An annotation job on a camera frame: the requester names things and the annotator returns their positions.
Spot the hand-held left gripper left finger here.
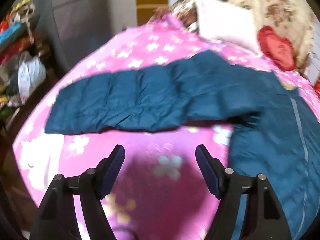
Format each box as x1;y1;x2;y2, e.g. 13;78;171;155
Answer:
29;144;125;240

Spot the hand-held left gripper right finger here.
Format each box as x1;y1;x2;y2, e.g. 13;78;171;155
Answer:
195;144;292;240

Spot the teal quilted jacket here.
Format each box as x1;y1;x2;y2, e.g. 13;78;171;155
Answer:
44;50;320;240

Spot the pile of colourful clothes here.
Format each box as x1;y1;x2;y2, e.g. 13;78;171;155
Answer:
0;0;43;65

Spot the white paper sheet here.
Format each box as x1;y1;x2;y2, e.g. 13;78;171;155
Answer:
20;136;65;190

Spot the pink floral bedsheet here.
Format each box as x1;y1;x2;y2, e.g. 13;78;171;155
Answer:
12;12;320;240

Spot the white plastic bag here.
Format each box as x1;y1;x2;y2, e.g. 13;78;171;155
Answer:
17;51;47;104

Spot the red heart cushion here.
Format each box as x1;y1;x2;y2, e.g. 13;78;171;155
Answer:
257;26;297;71

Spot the white pillow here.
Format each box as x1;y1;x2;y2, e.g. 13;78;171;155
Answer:
192;0;263;55

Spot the grey wardrobe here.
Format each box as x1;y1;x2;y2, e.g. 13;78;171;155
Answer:
32;0;138;73

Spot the brown floral cloth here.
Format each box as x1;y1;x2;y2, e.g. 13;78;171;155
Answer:
152;0;200;33

